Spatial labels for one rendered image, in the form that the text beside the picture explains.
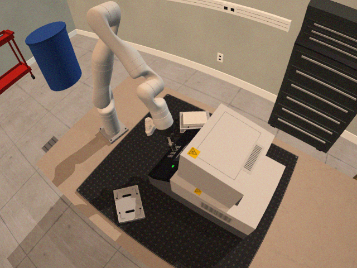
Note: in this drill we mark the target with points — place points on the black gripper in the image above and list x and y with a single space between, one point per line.
169 136

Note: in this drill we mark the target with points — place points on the grey benchtop machine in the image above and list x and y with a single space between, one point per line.
221 171

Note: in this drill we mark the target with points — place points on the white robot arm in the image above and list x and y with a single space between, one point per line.
104 20

